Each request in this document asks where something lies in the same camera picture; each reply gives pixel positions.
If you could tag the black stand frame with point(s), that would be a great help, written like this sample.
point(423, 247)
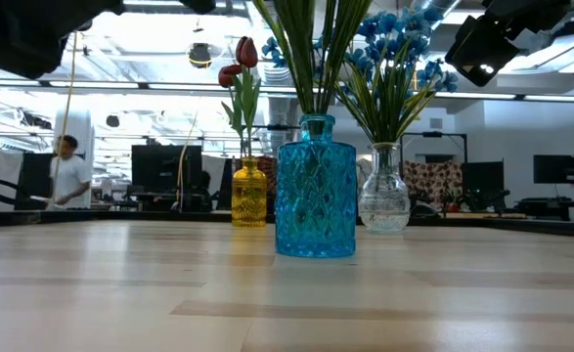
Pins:
point(433, 134)

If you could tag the black computer monitor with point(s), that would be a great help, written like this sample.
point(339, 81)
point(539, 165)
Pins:
point(555, 168)
point(164, 168)
point(482, 176)

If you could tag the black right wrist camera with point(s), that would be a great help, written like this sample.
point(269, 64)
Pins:
point(482, 49)

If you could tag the background black robot arm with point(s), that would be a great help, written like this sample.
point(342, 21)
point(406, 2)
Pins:
point(482, 200)

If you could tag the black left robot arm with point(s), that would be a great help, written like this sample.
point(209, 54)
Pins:
point(22, 34)

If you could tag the blue glass vase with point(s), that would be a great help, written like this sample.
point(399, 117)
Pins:
point(316, 195)

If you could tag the clear glass vase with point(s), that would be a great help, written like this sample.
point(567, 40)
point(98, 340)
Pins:
point(384, 200)

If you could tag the black ceiling dome fixture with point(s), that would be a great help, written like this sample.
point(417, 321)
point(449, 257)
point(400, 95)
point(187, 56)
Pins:
point(200, 54)

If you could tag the dark office desk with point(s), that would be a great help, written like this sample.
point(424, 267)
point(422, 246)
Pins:
point(545, 201)

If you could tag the floral patterned panel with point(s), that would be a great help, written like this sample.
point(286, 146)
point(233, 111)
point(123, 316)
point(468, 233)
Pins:
point(433, 178)

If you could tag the yellow glass vase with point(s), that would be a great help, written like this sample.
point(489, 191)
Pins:
point(249, 195)

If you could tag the dark red artificial tulip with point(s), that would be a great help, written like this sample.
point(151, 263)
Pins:
point(228, 75)
point(248, 51)

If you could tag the person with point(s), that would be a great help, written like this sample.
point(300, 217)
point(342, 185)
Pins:
point(71, 176)

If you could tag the black partition panel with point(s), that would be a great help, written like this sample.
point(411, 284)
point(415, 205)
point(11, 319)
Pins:
point(34, 181)

